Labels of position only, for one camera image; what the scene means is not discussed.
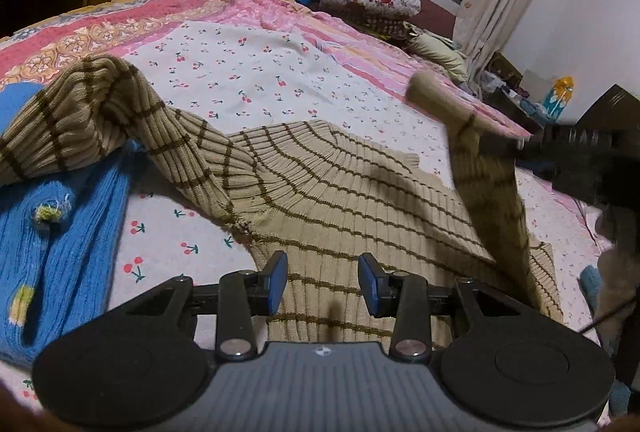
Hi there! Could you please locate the beige striped knit sweater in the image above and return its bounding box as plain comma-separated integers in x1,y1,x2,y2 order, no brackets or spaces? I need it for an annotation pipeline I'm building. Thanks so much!
0,54,566,344

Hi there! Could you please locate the pink patterned bedspread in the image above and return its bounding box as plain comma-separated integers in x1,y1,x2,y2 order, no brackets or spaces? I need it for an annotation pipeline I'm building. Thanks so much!
0,0,532,139

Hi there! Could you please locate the olive green pillow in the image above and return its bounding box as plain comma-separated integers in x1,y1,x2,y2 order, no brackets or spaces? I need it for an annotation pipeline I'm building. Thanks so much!
409,30,472,83

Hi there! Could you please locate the cherry print bed sheet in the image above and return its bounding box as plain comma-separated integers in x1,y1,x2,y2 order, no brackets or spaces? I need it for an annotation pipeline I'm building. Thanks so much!
0,19,618,415

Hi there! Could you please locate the dark wooden cabinet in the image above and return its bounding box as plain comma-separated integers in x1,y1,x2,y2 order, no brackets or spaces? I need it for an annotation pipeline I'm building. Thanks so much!
580,83,640,133

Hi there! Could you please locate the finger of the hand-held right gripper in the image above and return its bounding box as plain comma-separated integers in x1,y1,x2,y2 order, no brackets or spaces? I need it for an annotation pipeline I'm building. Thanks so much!
479,126,553,160

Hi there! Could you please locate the yellow and blue bottle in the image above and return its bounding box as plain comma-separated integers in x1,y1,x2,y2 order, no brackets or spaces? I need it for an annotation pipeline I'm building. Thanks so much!
542,76,577,121

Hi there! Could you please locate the blue knit sweater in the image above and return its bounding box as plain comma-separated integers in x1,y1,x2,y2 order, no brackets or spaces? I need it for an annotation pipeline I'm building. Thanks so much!
0,82,147,369

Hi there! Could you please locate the cluttered bedside table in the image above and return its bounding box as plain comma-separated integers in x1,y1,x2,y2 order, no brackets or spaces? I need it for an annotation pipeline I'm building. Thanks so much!
479,52,547,133

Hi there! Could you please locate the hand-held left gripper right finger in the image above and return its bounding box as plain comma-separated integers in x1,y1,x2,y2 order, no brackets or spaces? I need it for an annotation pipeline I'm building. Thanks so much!
357,253,531,363

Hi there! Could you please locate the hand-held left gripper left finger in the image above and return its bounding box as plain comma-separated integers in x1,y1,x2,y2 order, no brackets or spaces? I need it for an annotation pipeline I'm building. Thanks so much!
121,250,290,361

